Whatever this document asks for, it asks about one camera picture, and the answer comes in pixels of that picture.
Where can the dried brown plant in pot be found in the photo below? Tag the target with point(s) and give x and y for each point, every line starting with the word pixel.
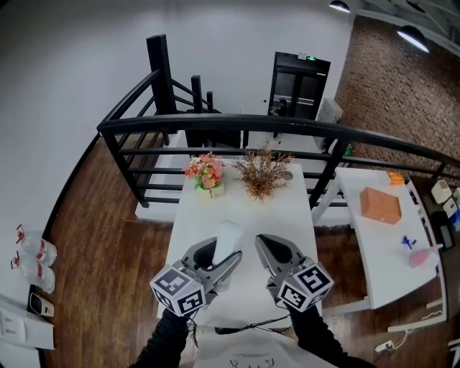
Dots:
pixel 262 174

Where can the pink flowers in white pot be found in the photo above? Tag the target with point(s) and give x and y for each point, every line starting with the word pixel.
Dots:
pixel 206 172

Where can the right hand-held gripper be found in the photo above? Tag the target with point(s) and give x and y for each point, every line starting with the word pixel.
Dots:
pixel 305 287

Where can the brown cardboard box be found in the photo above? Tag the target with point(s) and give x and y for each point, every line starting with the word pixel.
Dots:
pixel 381 206

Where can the white cabinet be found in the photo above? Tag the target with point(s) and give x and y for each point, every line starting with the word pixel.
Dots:
pixel 21 330

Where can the pink object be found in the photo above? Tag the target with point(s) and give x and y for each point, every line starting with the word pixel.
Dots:
pixel 422 257

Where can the white square table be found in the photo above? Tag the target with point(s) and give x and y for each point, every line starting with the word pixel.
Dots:
pixel 258 223

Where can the white open storage box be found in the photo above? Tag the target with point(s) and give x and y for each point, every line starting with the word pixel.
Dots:
pixel 441 191

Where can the black double door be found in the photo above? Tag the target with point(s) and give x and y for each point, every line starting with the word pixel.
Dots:
pixel 303 90

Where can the white leaning panel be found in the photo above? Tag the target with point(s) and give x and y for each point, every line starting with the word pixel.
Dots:
pixel 328 115

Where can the black stair railing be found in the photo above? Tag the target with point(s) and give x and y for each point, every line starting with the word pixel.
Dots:
pixel 230 121

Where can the person's left forearm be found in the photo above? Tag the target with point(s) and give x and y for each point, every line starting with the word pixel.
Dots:
pixel 161 345

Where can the long white table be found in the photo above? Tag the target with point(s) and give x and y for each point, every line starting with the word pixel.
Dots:
pixel 381 251

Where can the green exit sign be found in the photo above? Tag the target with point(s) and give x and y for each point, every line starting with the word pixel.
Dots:
pixel 307 56

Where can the black pendant ceiling lamp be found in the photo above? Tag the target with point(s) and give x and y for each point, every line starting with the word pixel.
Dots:
pixel 413 37
pixel 339 5

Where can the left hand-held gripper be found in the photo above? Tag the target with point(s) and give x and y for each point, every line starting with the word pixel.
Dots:
pixel 178 289

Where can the person's white shirt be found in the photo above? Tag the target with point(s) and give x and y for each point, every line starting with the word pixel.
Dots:
pixel 251 350

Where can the small blue tool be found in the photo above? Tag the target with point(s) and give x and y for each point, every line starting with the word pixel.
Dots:
pixel 408 242

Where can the person's right forearm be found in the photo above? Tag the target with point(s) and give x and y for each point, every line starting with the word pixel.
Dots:
pixel 320 341

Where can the white power strip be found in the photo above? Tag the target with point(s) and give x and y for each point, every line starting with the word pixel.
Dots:
pixel 384 346

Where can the small white waste bin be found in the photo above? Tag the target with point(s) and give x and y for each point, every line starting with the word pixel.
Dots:
pixel 41 305

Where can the small orange box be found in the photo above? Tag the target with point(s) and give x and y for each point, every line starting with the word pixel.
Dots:
pixel 395 178

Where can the large clear water bottle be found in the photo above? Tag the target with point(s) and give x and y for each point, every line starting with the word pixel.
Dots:
pixel 37 246
pixel 36 275

